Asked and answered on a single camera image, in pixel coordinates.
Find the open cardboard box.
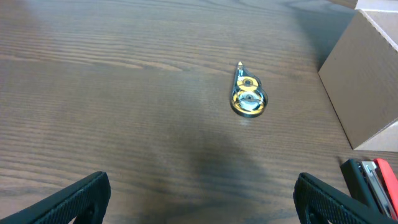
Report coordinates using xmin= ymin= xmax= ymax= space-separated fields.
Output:
xmin=318 ymin=0 xmax=397 ymax=152

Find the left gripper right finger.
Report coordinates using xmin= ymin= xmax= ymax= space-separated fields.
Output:
xmin=293 ymin=172 xmax=397 ymax=224

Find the yellow correction tape dispenser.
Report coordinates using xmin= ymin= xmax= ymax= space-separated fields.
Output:
xmin=229 ymin=61 xmax=269 ymax=118

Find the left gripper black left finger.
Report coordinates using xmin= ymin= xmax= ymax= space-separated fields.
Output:
xmin=1 ymin=171 xmax=111 ymax=224

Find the red black stapler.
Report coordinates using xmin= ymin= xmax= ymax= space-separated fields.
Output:
xmin=340 ymin=158 xmax=397 ymax=221

